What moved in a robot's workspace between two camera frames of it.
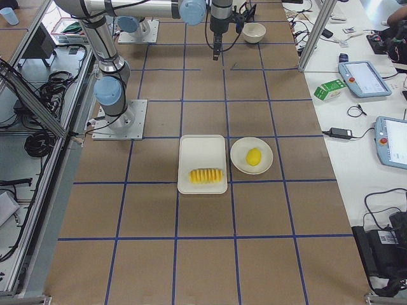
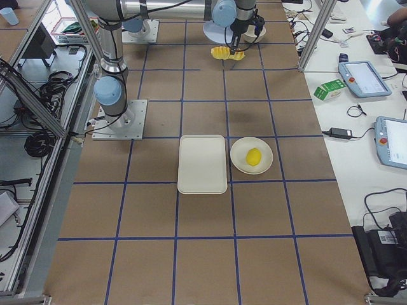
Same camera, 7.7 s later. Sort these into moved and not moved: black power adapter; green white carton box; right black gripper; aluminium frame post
Moved: right black gripper
Not moved: green white carton box; black power adapter; aluminium frame post
